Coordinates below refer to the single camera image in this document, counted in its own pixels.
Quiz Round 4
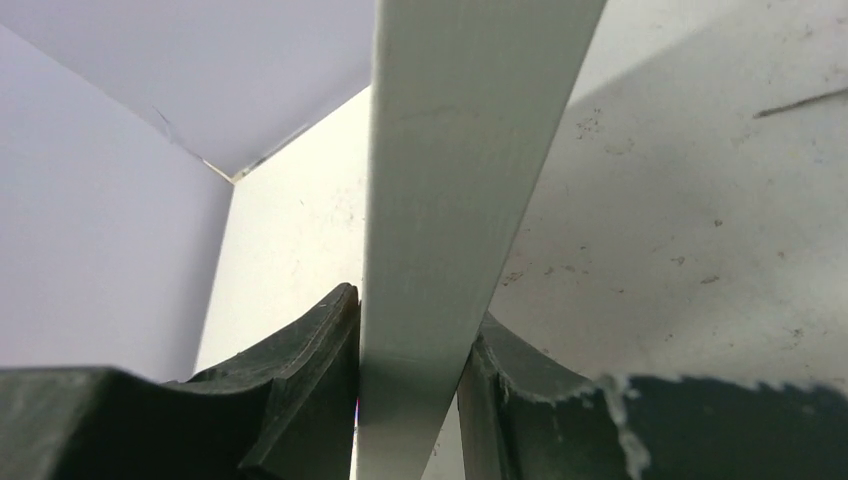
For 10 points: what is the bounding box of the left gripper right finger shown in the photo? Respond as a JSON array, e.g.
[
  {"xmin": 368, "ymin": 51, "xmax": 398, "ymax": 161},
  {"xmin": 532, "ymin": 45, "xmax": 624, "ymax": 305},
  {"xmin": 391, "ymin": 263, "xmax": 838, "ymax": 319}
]
[{"xmin": 457, "ymin": 316, "xmax": 847, "ymax": 479}]

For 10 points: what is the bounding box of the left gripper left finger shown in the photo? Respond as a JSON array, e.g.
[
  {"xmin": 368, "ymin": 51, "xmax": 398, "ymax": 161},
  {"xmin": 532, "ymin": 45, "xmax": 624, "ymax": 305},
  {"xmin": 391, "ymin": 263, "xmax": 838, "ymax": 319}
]
[{"xmin": 1, "ymin": 283, "xmax": 360, "ymax": 479}]

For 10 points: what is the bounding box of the white picture frame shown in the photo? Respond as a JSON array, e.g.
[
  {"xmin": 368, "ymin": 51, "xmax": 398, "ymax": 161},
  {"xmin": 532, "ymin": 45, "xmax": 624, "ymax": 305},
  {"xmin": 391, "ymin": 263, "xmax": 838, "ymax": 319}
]
[{"xmin": 356, "ymin": 1, "xmax": 605, "ymax": 479}]

